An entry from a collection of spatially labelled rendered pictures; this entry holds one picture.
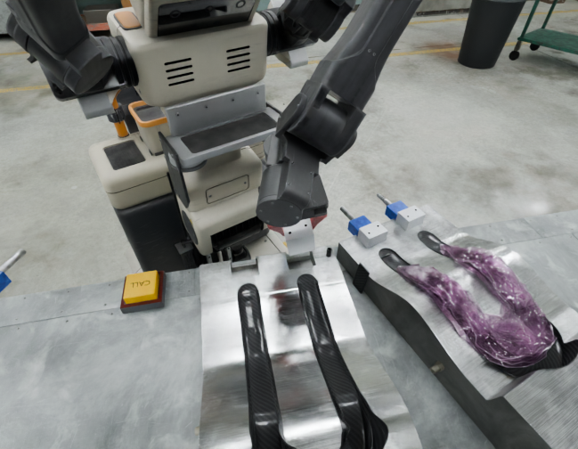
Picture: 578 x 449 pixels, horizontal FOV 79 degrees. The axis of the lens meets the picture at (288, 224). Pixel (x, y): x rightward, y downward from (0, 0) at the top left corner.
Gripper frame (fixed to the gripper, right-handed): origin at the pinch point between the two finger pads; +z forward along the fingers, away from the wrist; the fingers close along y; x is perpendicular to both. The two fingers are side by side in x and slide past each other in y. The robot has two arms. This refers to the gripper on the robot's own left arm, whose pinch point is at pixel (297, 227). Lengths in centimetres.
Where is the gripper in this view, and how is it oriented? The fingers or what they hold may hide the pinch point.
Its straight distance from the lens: 61.8
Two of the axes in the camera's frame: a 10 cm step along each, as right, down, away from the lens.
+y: 9.8, -2.1, 0.2
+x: -1.9, -8.0, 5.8
